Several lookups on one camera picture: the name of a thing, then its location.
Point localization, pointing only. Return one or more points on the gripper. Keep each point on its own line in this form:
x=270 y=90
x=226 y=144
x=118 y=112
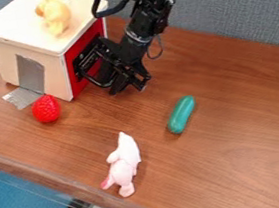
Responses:
x=129 y=55

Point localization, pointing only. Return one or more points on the drawer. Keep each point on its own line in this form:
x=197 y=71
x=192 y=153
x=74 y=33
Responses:
x=82 y=75

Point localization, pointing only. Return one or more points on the green toy cucumber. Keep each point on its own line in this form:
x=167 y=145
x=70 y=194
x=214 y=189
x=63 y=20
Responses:
x=181 y=115

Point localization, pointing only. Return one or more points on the pink plush animal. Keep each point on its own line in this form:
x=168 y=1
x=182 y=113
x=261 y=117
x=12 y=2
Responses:
x=124 y=162

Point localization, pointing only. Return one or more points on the red toy strawberry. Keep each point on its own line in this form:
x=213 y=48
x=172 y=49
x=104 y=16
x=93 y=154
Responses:
x=46 y=109

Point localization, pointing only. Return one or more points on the grey tape strip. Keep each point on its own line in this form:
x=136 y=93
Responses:
x=29 y=78

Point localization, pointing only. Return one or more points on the yellow plush toy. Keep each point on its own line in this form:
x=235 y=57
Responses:
x=55 y=13

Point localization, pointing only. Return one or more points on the cabinet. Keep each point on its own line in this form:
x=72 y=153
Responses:
x=22 y=38

